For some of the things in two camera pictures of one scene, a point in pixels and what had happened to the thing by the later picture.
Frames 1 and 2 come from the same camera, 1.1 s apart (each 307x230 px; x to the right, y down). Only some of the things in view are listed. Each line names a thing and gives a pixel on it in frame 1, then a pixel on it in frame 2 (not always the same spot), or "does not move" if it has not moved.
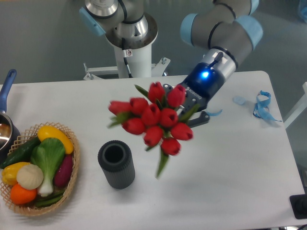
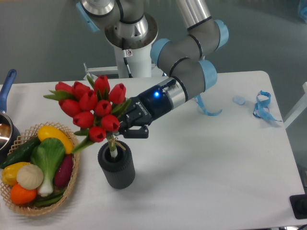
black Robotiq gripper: [202, 83] to [144, 109]
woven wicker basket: [30, 134] does not move
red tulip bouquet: [159, 115] to [96, 109]
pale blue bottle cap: [239, 100] does not move
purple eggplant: [63, 175] does not move
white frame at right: [300, 107] does not move
